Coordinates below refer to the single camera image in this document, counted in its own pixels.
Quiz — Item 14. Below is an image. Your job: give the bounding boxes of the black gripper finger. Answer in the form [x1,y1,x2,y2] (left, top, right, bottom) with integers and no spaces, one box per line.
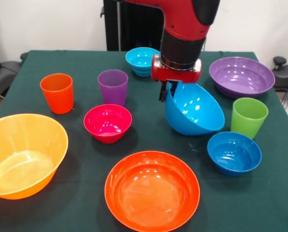
[168,81,179,97]
[158,81,168,102]

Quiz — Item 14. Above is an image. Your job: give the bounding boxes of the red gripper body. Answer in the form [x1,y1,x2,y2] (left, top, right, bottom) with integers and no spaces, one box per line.
[150,54,202,84]

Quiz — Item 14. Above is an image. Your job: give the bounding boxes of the large sky blue bowl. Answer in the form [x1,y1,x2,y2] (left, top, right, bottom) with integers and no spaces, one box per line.
[164,81,226,136]

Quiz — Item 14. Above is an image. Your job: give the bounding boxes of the small light blue bowl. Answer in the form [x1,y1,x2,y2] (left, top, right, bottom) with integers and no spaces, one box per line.
[125,47,162,77]

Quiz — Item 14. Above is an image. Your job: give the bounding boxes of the purple cup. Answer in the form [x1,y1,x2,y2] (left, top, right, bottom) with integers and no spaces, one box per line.
[97,69,129,107]

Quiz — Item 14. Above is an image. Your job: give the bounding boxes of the pink bowl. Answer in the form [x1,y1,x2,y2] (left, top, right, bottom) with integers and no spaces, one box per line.
[83,104,133,145]

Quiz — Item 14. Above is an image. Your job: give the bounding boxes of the purple bowl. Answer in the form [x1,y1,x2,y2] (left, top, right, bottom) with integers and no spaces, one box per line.
[209,57,276,99]

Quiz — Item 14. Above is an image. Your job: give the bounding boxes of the green cup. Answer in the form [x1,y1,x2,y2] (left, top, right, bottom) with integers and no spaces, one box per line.
[230,97,269,140]

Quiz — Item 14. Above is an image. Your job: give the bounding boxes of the dark green table cloth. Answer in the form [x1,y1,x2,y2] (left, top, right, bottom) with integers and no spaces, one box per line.
[0,50,288,232]

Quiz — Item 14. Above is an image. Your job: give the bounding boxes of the dark blue bowl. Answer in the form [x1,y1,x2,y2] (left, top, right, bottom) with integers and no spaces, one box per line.
[207,131,262,177]

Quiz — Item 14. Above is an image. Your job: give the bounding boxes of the orange bowl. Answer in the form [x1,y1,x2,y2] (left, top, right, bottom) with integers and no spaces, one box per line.
[104,151,201,226]

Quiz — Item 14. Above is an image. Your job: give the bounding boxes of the orange cup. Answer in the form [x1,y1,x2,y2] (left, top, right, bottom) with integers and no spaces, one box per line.
[39,73,74,115]

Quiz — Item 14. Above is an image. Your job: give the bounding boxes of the yellow bowl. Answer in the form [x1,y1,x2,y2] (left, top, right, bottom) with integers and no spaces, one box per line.
[0,113,69,201]

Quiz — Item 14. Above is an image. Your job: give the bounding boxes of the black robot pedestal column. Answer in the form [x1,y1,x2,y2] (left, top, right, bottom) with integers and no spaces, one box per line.
[100,0,169,52]

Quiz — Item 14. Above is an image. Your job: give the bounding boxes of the black pedestal leg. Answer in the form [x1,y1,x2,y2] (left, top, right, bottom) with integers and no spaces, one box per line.
[0,52,29,97]
[272,56,288,108]

